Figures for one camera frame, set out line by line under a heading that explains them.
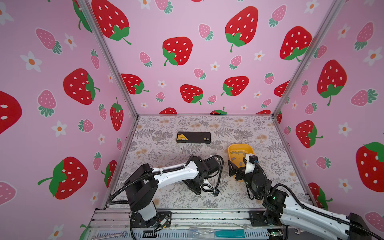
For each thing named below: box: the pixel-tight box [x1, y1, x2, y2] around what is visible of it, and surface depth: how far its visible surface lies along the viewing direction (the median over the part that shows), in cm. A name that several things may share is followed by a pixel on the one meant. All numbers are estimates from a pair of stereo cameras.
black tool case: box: [176, 131, 211, 144], surface depth 106 cm
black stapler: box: [182, 174, 205, 195], surface depth 71 cm
